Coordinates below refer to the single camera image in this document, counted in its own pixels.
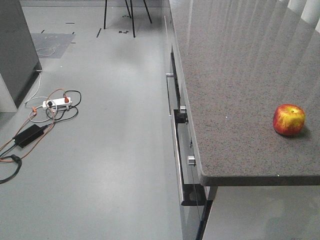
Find silver oven knob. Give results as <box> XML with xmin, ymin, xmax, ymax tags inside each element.
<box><xmin>187</xmin><ymin>155</ymin><xmax>196</xmax><ymax>166</ymax></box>
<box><xmin>179</xmin><ymin>105</ymin><xmax>187</xmax><ymax>114</ymax></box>

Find grey stone kitchen counter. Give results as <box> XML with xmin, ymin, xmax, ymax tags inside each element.
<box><xmin>163</xmin><ymin>0</ymin><xmax>320</xmax><ymax>240</ymax></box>

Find silver oven door handle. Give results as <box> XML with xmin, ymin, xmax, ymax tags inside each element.
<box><xmin>165</xmin><ymin>73</ymin><xmax>184</xmax><ymax>204</ymax></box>

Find black power cable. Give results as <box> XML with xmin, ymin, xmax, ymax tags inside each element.
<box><xmin>0</xmin><ymin>90</ymin><xmax>82</xmax><ymax>185</ymax></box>

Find white cable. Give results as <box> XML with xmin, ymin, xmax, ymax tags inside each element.
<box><xmin>24</xmin><ymin>71</ymin><xmax>58</xmax><ymax>123</ymax></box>

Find silver oven knob far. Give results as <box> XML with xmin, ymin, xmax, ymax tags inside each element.
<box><xmin>179</xmin><ymin>105</ymin><xmax>187</xmax><ymax>114</ymax></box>

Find black metal chair legs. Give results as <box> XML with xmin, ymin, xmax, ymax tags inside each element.
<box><xmin>103</xmin><ymin>0</ymin><xmax>153</xmax><ymax>38</ymax></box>

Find orange cable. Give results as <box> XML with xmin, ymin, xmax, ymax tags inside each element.
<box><xmin>0</xmin><ymin>88</ymin><xmax>70</xmax><ymax>164</ymax></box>

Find grey cabinet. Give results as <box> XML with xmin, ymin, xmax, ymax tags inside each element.
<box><xmin>0</xmin><ymin>0</ymin><xmax>42</xmax><ymax>113</ymax></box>

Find white power strip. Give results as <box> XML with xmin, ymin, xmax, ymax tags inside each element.
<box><xmin>42</xmin><ymin>97</ymin><xmax>72</xmax><ymax>110</ymax></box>

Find silver oven knob near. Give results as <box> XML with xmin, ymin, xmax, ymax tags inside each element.
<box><xmin>187</xmin><ymin>155</ymin><xmax>196</xmax><ymax>166</ymax></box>

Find black power adapter brick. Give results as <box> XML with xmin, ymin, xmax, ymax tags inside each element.
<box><xmin>12</xmin><ymin>124</ymin><xmax>45</xmax><ymax>148</ymax></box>

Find red yellow apple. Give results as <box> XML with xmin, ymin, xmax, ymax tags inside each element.
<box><xmin>272</xmin><ymin>104</ymin><xmax>306</xmax><ymax>136</ymax></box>

